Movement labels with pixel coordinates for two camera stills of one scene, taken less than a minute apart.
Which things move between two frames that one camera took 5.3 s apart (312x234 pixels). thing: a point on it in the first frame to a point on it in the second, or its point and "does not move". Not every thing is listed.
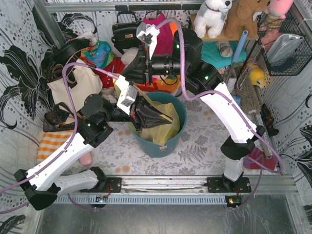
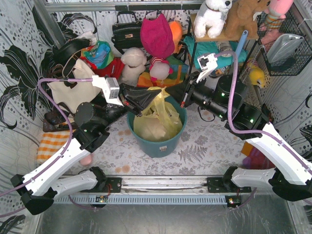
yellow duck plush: [256, 75] does not move
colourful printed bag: [100, 55] does not move
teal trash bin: [171, 147] does not move
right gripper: [148, 68] to [186, 91]
